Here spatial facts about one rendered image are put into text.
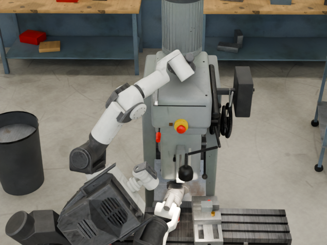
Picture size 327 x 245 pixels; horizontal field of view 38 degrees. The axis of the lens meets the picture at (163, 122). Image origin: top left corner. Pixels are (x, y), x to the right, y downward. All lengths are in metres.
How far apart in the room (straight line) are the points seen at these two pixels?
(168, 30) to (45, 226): 1.05
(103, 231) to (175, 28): 0.99
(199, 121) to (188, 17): 0.50
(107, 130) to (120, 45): 4.55
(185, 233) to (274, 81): 3.66
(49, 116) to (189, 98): 3.57
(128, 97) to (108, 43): 4.64
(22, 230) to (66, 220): 0.19
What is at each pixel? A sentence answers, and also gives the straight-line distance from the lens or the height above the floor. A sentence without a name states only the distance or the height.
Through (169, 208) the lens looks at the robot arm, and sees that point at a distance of 2.35.
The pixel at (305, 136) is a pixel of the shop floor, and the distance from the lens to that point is 5.16.
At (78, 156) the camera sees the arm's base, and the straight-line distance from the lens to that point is 1.91.
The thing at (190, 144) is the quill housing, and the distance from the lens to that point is 2.30.
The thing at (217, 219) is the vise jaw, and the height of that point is 1.03.
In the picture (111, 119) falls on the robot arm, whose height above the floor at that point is 1.91.
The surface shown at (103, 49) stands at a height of 0.23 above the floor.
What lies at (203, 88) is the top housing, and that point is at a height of 1.89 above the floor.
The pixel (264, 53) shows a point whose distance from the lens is 6.24.
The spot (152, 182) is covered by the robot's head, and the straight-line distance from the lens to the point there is 2.00.
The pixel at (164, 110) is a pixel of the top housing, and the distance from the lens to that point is 2.03.
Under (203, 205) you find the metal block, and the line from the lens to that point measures 2.68.
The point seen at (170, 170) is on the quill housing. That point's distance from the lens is 2.40.
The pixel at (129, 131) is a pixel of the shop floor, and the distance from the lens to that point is 5.07.
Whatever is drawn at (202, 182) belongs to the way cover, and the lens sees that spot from 2.98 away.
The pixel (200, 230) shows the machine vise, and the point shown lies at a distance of 2.65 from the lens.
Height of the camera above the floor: 2.94
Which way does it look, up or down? 35 degrees down
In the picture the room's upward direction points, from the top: 1 degrees counter-clockwise
